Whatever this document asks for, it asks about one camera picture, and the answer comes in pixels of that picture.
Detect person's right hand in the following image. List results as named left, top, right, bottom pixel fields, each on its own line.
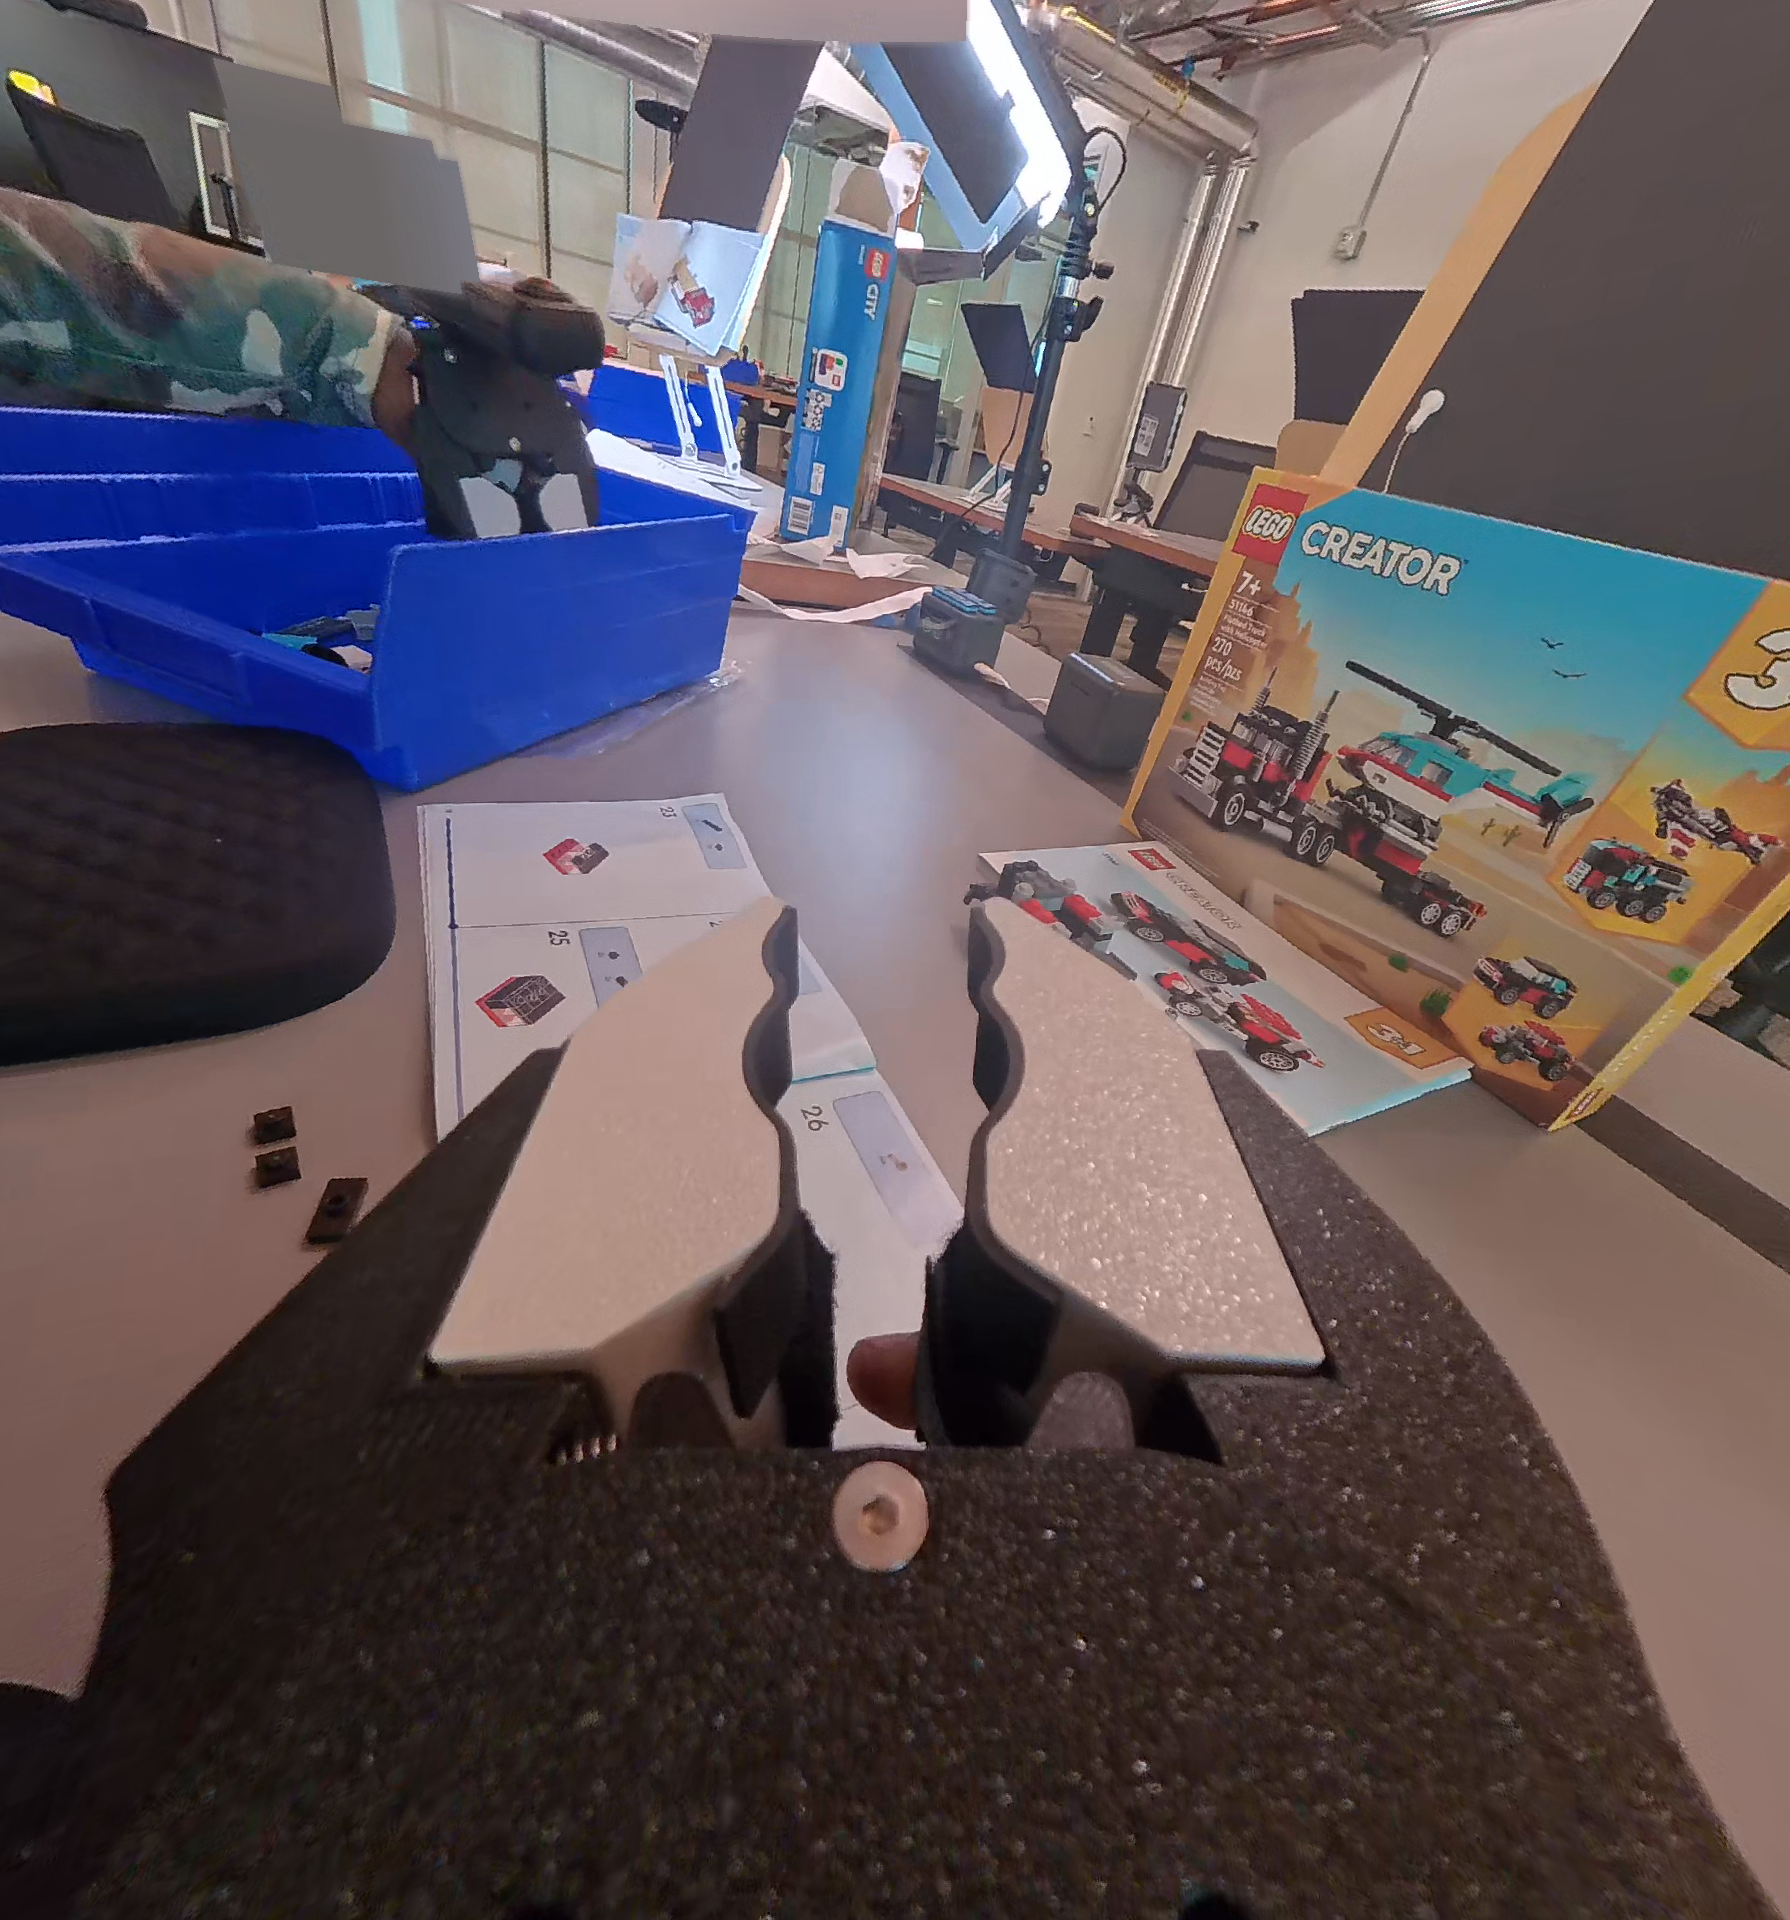
left=844, top=1330, right=922, bottom=1432

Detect dark grey battery case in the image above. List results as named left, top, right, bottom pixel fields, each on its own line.
left=913, top=585, right=1010, bottom=677

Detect booklet on white stand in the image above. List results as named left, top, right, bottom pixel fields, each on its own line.
left=605, top=211, right=764, bottom=364

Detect white paper strip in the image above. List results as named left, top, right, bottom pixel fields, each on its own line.
left=736, top=547, right=934, bottom=624

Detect open instruction booklet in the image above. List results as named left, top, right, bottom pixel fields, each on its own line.
left=418, top=791, right=974, bottom=1449

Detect closed instruction booklet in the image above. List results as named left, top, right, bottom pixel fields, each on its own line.
left=978, top=840, right=1477, bottom=1137

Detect blue plastic bin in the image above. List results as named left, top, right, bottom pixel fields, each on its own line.
left=0, top=402, right=758, bottom=795

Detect LED light panel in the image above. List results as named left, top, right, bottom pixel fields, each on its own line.
left=850, top=0, right=1098, bottom=278

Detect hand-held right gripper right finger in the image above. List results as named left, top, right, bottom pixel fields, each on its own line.
left=920, top=896, right=1326, bottom=1449

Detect large black board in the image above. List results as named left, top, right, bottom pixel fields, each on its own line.
left=1276, top=0, right=1790, bottom=593

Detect yellow-edged toy set box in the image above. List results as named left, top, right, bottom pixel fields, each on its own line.
left=1118, top=464, right=1790, bottom=1134

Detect person's left hand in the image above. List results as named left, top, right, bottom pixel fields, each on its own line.
left=367, top=321, right=427, bottom=453

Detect black light stand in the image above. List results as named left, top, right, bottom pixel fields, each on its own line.
left=961, top=128, right=1128, bottom=603

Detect black cushioned pad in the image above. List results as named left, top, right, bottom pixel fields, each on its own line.
left=0, top=723, right=397, bottom=1070

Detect wooden background desk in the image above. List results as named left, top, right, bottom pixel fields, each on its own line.
left=871, top=472, right=1227, bottom=647

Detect blue storage bins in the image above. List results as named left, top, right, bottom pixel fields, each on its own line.
left=587, top=361, right=686, bottom=452

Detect white booklet stand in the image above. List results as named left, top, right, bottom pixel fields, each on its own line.
left=651, top=352, right=758, bottom=484

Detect dark grey cube box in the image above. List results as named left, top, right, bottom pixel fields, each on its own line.
left=1046, top=652, right=1161, bottom=772

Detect pile of toy bricks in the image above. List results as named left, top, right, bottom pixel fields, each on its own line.
left=266, top=604, right=381, bottom=672

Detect black light flag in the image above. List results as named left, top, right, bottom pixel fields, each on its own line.
left=660, top=38, right=825, bottom=234

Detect tall blue toy box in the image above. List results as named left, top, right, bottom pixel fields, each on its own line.
left=778, top=217, right=902, bottom=547

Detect person's left forearm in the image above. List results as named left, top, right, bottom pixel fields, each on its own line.
left=0, top=169, right=416, bottom=430

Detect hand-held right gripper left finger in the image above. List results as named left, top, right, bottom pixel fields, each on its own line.
left=425, top=897, right=838, bottom=1452

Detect grey red toy truck model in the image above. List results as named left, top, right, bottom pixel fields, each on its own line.
left=961, top=862, right=1135, bottom=961

